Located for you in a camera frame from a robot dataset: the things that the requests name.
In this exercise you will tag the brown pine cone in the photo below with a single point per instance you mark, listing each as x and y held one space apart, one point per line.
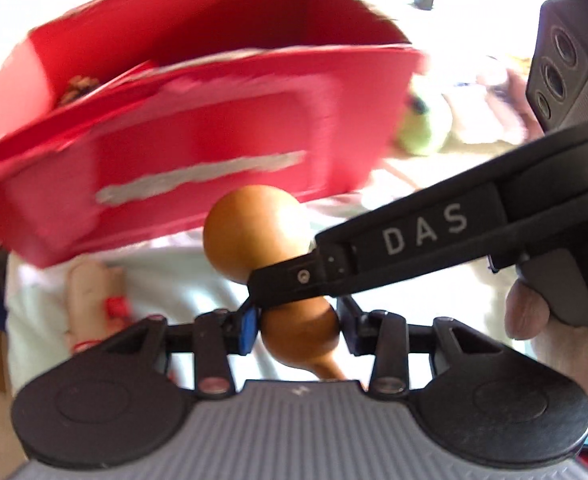
76 89

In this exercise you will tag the large red cardboard box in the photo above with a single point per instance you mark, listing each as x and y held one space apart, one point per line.
198 125

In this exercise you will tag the white plush bear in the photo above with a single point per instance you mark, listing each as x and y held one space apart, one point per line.
474 110

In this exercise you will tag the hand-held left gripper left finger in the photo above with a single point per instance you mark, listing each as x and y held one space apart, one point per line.
246 330

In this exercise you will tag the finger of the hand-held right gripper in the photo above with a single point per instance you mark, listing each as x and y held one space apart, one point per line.
294 280

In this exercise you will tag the brown gourd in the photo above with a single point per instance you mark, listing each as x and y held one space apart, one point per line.
244 230

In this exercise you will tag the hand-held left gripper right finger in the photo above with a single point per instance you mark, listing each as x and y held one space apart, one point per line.
349 330

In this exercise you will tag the person's right hand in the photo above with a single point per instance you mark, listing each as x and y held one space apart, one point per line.
574 360

